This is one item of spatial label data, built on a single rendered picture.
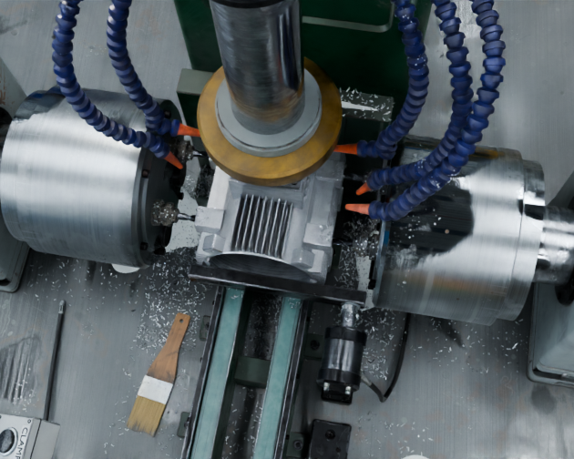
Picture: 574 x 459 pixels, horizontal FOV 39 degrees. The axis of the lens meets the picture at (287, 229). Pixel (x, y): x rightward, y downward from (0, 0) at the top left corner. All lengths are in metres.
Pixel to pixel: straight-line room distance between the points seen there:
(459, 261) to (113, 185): 0.46
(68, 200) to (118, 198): 0.07
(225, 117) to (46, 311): 0.60
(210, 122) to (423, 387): 0.59
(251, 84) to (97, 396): 0.69
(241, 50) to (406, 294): 0.44
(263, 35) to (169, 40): 0.84
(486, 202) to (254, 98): 0.34
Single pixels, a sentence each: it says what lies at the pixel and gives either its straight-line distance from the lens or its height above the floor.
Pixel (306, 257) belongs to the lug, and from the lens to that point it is 1.11.
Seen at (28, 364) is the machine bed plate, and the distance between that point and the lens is 1.45.
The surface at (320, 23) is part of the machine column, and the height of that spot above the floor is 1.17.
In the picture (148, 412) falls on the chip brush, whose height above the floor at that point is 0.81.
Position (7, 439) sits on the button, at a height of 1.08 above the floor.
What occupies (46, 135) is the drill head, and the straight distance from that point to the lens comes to 1.15.
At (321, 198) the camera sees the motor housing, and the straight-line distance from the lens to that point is 1.16.
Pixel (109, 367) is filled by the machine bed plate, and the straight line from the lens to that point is 1.41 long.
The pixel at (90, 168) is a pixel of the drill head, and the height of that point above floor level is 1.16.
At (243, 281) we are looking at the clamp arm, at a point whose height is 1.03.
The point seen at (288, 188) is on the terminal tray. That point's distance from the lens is 1.08.
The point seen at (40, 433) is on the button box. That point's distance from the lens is 1.14.
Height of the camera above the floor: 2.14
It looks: 70 degrees down
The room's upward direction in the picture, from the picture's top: 6 degrees counter-clockwise
